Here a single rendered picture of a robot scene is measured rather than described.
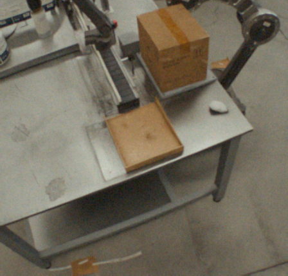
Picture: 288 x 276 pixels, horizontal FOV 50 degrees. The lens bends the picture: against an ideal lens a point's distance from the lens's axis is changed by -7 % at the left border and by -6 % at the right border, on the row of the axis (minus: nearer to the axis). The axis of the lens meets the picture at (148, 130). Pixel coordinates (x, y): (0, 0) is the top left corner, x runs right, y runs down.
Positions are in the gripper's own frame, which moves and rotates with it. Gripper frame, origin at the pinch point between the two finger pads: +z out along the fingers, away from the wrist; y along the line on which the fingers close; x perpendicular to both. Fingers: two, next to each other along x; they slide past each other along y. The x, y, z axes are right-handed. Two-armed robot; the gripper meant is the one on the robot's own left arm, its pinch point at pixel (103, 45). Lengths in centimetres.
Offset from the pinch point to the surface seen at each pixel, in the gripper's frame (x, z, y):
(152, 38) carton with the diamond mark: 9.8, -32.1, -17.8
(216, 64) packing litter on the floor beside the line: 25, 101, -102
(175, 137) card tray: 54, -32, -13
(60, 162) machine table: 48, -26, 38
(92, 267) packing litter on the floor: 121, 19, 50
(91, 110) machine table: 30.5, -11.7, 16.9
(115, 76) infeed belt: 18.3, -7.8, 0.1
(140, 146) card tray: 53, -31, 3
